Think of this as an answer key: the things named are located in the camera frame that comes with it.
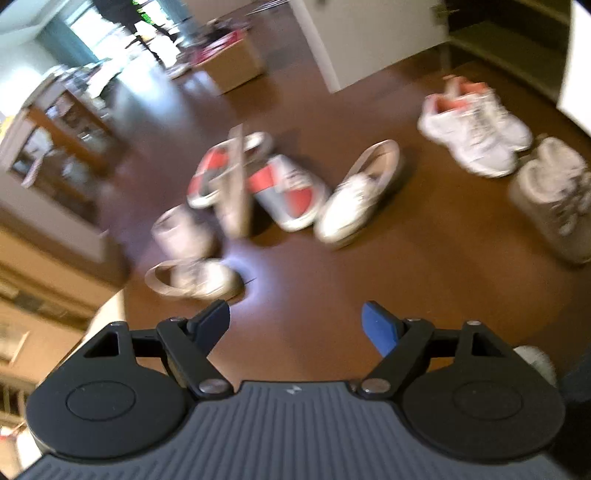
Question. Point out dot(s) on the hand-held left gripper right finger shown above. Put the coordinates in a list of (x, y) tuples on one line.
[(381, 327)]

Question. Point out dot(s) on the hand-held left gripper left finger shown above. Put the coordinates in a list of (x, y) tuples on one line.
[(214, 323)]

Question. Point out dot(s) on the white patent loafer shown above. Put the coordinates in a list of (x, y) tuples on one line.
[(203, 279), (351, 207)]

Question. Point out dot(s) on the beige quilted slipper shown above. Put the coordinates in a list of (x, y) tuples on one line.
[(182, 233), (233, 198)]

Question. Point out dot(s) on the red and white slipper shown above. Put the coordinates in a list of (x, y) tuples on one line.
[(291, 194), (207, 170)]

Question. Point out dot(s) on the brown fur-lined buckle shoe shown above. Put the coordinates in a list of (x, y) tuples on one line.
[(554, 221), (558, 154)]

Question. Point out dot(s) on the white mesh sneaker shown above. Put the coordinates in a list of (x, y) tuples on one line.
[(508, 124), (480, 147)]

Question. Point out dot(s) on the cardboard box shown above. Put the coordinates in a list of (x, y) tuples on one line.
[(231, 64)]

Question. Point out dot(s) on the wooden glass cabinet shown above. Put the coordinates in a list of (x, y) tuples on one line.
[(41, 120)]

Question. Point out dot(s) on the white cabinet door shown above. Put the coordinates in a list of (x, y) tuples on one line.
[(579, 69), (360, 37)]

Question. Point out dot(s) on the teal curtain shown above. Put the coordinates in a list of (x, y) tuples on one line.
[(64, 41)]

